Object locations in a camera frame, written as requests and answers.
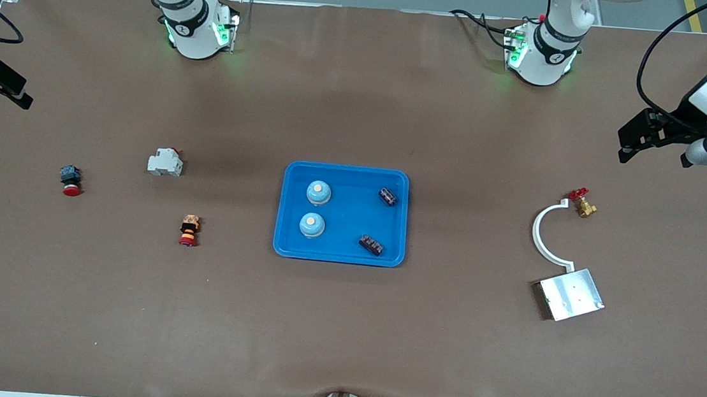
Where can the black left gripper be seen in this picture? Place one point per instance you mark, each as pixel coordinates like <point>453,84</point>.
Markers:
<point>681,123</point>

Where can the short dark brown capacitor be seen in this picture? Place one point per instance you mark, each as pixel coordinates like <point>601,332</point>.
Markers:
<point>388,196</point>

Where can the long dark brown capacitor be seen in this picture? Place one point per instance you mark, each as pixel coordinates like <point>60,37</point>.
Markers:
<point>371,245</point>

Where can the blue dome call bell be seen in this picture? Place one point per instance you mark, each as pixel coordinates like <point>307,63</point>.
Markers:
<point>319,193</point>
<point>312,225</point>

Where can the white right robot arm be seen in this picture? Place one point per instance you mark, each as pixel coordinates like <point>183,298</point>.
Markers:
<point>191,37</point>

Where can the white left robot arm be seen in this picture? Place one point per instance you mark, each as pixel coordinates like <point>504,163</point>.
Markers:
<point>547,65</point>

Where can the red mushroom emergency stop button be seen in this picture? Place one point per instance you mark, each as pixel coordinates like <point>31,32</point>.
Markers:
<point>71,188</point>

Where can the white circuit breaker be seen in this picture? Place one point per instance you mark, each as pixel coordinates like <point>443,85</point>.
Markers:
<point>163,163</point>

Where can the silver metal plate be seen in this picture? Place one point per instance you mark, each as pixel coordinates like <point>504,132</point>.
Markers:
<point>572,296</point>

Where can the blue plastic tray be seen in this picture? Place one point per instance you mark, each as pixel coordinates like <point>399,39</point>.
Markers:
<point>351,224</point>

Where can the white curved plastic bracket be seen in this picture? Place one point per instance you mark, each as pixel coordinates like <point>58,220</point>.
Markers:
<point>536,232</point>

